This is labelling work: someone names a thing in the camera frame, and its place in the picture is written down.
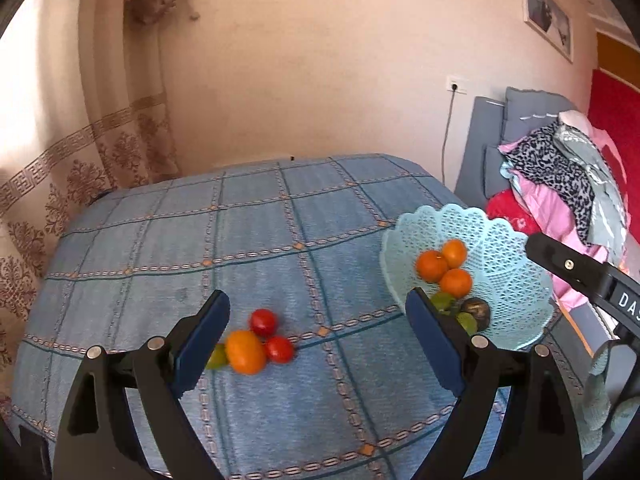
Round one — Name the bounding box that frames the leopard print cloth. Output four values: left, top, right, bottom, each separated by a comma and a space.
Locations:
505, 122, 598, 246

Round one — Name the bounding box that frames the red cloth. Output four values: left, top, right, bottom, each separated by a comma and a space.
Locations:
587, 67, 640, 201

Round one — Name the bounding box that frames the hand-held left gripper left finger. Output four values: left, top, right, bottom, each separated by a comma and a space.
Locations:
52, 289, 232, 480

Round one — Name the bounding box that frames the orange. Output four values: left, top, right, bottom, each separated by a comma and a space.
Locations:
439, 268, 473, 298
416, 250, 449, 284
442, 239, 469, 269
224, 329, 267, 376

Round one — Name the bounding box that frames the light blue plastic basket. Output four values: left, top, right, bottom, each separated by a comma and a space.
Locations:
380, 203, 556, 352

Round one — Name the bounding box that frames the pile of clothes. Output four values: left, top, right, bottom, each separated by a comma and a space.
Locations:
497, 110, 631, 321

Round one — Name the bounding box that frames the blue plaid bedspread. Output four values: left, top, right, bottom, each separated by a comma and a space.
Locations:
10, 154, 596, 480

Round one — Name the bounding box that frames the orange-brown panel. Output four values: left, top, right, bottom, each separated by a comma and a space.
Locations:
596, 30, 640, 88

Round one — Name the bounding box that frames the red tomato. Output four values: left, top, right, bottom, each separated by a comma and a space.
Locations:
265, 336, 296, 364
249, 308, 279, 338

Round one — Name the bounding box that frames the grey cushion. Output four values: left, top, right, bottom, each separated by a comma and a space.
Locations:
500, 86, 580, 147

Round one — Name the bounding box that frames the framed wall picture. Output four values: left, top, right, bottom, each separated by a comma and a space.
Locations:
516, 0, 575, 64

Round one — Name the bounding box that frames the beige patterned curtain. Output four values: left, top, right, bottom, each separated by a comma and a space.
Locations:
0, 0, 183, 401

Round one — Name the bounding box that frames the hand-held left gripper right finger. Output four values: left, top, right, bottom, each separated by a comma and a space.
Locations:
405, 287, 585, 480

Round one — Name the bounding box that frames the dark brown round fruit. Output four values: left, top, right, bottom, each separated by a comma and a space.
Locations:
460, 297, 492, 332

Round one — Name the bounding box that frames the person's right hand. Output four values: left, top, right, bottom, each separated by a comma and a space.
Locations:
582, 342, 640, 453

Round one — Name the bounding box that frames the grey padded headboard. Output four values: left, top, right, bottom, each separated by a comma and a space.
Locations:
454, 96, 507, 206

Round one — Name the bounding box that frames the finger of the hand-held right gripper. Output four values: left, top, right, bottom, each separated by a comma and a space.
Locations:
526, 232, 612, 302

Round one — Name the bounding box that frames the dark power cable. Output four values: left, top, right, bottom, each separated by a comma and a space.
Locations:
441, 89, 457, 186

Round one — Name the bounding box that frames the grey-green quilt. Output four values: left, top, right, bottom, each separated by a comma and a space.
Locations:
552, 124, 628, 261

